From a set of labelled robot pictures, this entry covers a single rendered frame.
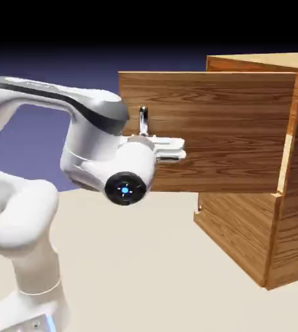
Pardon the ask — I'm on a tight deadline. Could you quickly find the curved silver door handle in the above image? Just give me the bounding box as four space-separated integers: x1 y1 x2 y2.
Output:
137 104 156 138

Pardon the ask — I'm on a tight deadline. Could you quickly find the wide wood cabinet door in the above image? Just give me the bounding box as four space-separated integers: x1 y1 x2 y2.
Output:
118 71 298 195

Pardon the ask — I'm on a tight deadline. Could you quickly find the light wood cabinet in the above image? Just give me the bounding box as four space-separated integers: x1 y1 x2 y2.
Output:
193 53 298 291

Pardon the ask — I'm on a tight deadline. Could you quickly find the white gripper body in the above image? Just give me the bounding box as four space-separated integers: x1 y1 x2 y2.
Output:
149 136 187 163

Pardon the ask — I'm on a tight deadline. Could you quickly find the narrow wood cabinet door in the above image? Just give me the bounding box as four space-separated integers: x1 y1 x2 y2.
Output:
193 193 282 288

